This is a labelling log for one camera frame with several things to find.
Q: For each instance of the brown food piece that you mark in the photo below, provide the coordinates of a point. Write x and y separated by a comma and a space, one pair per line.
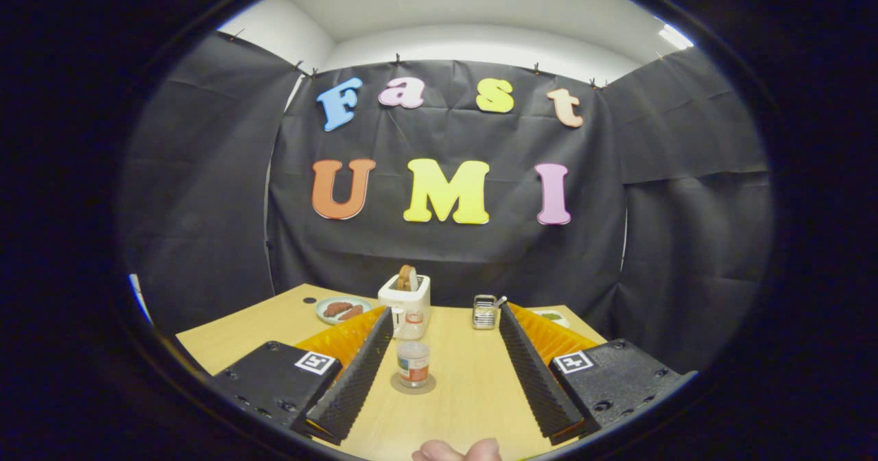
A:
335, 308
352, 312

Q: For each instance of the black backdrop cloth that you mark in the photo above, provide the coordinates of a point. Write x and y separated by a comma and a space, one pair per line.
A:
439, 255

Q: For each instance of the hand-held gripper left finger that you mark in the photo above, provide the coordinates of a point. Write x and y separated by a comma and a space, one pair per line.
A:
357, 379

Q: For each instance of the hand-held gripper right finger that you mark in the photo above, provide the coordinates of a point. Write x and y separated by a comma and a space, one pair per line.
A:
531, 372

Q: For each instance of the small ceiling light panel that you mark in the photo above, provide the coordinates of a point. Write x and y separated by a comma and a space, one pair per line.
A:
675, 37

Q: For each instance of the small white dish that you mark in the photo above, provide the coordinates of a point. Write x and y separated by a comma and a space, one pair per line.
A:
552, 317

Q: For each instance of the light green plate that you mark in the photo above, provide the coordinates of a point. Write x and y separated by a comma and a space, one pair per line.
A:
322, 313

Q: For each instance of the clear plastic juice bottle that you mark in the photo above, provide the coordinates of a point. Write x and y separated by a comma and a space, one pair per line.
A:
413, 365

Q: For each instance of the round brown coaster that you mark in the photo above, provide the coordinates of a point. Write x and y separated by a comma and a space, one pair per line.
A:
431, 387

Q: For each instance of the brown bread slice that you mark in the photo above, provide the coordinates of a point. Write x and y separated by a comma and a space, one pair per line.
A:
407, 277

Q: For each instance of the wooden table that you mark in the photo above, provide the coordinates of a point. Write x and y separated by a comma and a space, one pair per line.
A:
466, 392

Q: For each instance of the white toaster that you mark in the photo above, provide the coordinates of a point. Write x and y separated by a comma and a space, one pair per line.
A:
405, 300

